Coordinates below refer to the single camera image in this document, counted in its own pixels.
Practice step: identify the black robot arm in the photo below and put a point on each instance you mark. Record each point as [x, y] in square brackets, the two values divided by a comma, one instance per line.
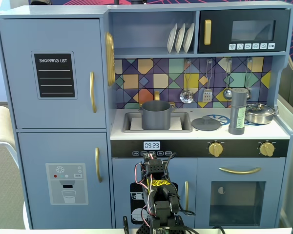
[162, 209]

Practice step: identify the blue dishwasher door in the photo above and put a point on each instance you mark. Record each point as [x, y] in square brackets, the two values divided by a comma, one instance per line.
[122, 170]

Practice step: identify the blue oven door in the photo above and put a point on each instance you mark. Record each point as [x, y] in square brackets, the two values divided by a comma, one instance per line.
[205, 175]

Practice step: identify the steel skimmer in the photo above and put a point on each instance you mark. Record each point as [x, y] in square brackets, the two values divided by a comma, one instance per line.
[186, 96]

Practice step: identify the white chair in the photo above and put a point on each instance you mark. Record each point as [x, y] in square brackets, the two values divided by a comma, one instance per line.
[2, 126]

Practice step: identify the steel pot lid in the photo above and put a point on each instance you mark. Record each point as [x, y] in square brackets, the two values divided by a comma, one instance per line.
[258, 108]

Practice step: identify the gray plastic pot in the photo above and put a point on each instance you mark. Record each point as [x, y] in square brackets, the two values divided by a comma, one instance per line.
[156, 118]

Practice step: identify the dark object atop kitchen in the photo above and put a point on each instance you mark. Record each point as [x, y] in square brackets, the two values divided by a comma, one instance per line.
[40, 2]
[136, 1]

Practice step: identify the black shopping list board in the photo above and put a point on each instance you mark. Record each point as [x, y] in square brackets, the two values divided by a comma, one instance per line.
[54, 75]

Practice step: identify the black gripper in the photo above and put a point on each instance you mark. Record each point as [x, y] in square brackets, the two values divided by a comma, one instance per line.
[153, 163]

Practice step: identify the lower fridge door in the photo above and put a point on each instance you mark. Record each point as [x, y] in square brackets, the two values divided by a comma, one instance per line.
[34, 151]

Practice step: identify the gray salt shaker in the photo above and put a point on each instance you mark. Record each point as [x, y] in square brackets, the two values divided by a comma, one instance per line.
[237, 107]

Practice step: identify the fridge door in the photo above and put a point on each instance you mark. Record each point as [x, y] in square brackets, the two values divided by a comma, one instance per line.
[19, 109]
[34, 151]

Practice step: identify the white toy plate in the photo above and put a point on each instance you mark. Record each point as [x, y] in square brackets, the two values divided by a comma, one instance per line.
[179, 39]
[188, 37]
[171, 40]

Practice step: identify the gray sink basin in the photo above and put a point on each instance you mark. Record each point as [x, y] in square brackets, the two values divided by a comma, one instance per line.
[185, 122]

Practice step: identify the steel toy pot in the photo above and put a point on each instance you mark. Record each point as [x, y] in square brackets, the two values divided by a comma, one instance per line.
[260, 118]

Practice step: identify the blue toy kitchen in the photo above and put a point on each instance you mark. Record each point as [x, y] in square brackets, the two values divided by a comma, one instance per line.
[229, 135]

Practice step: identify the gold toy phone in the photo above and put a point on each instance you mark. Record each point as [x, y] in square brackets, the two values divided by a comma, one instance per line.
[110, 58]

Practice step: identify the black microwave door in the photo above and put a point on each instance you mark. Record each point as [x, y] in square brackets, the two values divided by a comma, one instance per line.
[219, 31]

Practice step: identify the gray pot lid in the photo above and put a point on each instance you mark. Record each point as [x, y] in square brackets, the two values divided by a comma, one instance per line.
[206, 123]

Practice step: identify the upper fridge door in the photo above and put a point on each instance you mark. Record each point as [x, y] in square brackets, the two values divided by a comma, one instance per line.
[19, 109]

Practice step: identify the steel slotted spatula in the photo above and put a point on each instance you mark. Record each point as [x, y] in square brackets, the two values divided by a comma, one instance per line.
[207, 95]

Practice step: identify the gold toy faucet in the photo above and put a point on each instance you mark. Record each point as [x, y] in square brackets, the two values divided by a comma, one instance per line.
[157, 95]

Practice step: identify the steel ladle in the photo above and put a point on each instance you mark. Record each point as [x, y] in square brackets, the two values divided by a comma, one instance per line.
[227, 93]

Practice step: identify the gold stove knob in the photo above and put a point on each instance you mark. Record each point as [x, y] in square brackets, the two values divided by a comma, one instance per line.
[266, 149]
[215, 149]

